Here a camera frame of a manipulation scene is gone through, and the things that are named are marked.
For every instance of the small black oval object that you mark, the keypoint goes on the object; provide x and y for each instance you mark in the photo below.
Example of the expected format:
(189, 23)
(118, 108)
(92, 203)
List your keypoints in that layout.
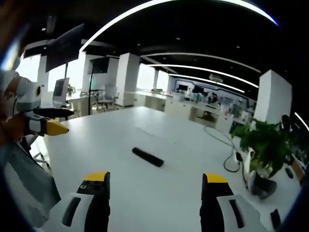
(289, 173)

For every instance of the person's grey clothing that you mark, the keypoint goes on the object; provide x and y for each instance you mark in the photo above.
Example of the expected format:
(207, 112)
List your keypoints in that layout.
(21, 183)

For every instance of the black floor stand pole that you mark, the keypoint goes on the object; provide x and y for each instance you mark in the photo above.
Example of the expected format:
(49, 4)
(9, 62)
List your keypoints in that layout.
(91, 87)

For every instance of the dark hanging ceiling screen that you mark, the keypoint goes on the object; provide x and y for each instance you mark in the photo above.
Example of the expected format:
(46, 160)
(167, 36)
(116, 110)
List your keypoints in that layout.
(64, 48)

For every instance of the black remote control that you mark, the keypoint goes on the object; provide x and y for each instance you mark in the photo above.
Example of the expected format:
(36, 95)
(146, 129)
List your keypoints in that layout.
(147, 157)

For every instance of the grey office chair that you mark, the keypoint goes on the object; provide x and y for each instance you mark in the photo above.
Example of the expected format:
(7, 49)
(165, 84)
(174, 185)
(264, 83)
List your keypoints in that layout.
(108, 95)

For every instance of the curved ceiling light strip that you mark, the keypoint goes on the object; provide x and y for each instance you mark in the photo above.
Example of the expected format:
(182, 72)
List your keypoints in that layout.
(149, 12)

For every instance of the small black flat device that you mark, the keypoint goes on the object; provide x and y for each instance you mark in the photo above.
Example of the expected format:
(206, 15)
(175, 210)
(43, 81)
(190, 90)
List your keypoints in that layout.
(275, 218)

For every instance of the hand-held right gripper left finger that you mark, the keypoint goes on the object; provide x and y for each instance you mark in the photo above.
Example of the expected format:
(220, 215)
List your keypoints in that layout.
(79, 205)

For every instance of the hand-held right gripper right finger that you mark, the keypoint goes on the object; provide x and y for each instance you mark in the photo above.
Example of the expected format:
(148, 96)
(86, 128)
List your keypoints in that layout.
(224, 203)

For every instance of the white ceiling air conditioner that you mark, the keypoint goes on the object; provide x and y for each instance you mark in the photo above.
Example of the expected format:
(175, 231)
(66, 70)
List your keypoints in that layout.
(216, 77)

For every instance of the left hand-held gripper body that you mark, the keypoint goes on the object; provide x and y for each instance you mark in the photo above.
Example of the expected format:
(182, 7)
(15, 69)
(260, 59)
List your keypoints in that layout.
(26, 94)

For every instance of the green potted plant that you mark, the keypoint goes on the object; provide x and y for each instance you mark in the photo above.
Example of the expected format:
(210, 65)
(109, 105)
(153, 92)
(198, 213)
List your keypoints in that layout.
(263, 149)

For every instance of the person's left hand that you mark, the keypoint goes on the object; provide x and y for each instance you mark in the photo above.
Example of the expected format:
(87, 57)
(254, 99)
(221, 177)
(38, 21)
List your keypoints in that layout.
(13, 128)

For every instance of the dark wall screen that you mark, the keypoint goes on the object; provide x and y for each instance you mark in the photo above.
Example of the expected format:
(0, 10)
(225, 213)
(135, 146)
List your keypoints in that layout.
(100, 65)

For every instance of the white desktop monitor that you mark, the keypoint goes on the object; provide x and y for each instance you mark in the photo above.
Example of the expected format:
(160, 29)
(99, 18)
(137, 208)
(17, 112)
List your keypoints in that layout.
(60, 91)

